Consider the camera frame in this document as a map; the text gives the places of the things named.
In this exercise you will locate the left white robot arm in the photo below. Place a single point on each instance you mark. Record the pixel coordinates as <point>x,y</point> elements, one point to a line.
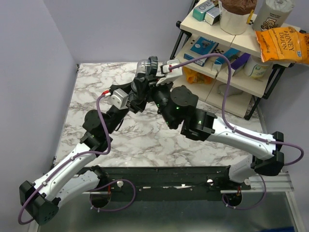
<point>42,199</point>

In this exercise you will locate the clear plastic pipe fitting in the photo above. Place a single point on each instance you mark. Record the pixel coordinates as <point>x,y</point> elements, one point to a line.
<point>146,67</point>

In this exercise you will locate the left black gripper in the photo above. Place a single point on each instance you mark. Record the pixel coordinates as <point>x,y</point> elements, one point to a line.
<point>134,106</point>

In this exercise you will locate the aluminium frame rail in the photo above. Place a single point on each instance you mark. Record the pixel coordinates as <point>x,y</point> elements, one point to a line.
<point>270,186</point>

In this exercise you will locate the teal green box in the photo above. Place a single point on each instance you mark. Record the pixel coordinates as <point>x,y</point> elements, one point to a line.
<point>199,12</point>

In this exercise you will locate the orange snack bag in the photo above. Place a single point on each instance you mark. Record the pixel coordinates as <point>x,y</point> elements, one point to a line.
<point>194,77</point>

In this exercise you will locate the white round container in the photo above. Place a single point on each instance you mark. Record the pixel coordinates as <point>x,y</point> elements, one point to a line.
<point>255,67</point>

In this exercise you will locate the white tub brown lid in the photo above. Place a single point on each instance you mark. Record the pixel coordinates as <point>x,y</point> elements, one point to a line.
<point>234,15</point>

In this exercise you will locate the blue white carton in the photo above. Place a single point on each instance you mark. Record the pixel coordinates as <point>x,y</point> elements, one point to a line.
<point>220,61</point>

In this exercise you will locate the blue product box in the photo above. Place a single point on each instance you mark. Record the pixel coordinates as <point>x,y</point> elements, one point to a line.
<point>197,47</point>

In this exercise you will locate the orange honey dijon chip bag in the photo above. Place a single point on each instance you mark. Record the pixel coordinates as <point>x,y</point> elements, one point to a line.
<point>284,44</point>

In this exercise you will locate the silver small box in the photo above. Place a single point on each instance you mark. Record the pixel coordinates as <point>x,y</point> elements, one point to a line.
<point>212,16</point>

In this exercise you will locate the purple white carton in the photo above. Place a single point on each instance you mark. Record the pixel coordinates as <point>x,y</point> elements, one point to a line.
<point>239,63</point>

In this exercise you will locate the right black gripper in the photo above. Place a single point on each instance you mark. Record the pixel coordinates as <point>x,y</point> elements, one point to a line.
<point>142,88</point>

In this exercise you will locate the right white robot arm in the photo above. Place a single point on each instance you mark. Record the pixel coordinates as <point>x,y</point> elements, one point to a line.
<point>178,106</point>

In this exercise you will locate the grey cylindrical canister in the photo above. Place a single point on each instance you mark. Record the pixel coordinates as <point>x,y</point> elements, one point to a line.
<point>272,14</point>

